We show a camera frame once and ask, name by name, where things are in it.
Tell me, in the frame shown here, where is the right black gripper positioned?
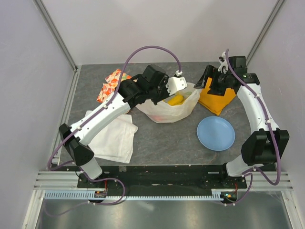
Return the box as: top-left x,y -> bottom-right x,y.
194,64 -> 233,96

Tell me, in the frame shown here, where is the white plastic bag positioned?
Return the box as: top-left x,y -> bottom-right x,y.
136,83 -> 201,124

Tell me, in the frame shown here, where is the large yellow banana bunch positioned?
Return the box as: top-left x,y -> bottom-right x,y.
167,94 -> 184,106

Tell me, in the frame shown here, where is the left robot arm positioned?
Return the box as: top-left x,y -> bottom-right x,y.
59,64 -> 169,187

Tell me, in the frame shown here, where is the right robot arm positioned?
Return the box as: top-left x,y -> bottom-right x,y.
194,52 -> 289,188

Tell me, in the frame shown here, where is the orange cloth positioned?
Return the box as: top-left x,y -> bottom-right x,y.
198,78 -> 236,116

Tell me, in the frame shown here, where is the floral patterned cloth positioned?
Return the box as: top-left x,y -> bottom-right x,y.
97,69 -> 122,103

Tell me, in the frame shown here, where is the blue plate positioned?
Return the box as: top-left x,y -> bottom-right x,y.
197,116 -> 235,151

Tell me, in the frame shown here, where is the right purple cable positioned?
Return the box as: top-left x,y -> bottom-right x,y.
225,49 -> 282,186

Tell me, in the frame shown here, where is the purple cable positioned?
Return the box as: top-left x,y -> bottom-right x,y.
47,45 -> 184,171
225,49 -> 282,186

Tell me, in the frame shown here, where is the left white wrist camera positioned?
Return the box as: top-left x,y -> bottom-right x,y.
165,77 -> 187,96

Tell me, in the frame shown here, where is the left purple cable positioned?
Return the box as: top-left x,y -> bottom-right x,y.
47,45 -> 184,171

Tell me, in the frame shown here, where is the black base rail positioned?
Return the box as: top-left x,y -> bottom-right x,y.
77,165 -> 247,196

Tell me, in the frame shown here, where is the right aluminium frame post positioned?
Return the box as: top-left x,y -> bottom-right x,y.
246,0 -> 286,66

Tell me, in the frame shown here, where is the aluminium frame post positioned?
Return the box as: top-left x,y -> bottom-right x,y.
246,0 -> 286,66
32,0 -> 79,72

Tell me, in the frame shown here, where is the light blue cable duct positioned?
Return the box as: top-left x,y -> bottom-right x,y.
44,190 -> 223,201

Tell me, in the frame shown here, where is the left aluminium frame post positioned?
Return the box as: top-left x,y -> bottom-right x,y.
32,0 -> 79,72

